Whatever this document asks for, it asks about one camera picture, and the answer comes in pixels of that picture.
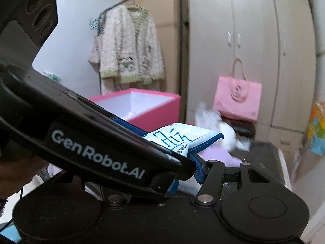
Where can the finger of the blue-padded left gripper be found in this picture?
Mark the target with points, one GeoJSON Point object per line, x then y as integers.
{"type": "Point", "coordinates": [130, 127]}

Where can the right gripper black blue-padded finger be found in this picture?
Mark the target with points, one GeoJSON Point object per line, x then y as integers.
{"type": "Point", "coordinates": [215, 174]}

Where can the large blue wipes pack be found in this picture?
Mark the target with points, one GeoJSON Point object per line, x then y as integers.
{"type": "Point", "coordinates": [188, 141]}

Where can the purple plush toy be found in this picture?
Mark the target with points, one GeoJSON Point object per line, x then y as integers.
{"type": "Point", "coordinates": [220, 154]}

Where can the pink cardboard box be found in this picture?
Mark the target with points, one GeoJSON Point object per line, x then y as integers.
{"type": "Point", "coordinates": [146, 109]}

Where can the white brown plush toy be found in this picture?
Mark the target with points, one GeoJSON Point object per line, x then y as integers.
{"type": "Point", "coordinates": [230, 141]}

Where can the black suitcase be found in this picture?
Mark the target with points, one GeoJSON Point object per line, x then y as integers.
{"type": "Point", "coordinates": [242, 128]}

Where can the white mesh bath pouf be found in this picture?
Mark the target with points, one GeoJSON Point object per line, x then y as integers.
{"type": "Point", "coordinates": [208, 119]}

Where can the cream green knit cardigan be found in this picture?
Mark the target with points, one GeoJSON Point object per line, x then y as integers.
{"type": "Point", "coordinates": [127, 52]}

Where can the pink paper tote bag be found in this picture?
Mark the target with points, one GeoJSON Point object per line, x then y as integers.
{"type": "Point", "coordinates": [238, 99]}

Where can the colourful hanging gift bag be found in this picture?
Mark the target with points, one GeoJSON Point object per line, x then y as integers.
{"type": "Point", "coordinates": [316, 129]}

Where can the black clothes rack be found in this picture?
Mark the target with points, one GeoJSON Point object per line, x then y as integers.
{"type": "Point", "coordinates": [171, 20]}

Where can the beige wardrobe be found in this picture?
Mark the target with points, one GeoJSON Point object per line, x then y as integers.
{"type": "Point", "coordinates": [275, 41]}

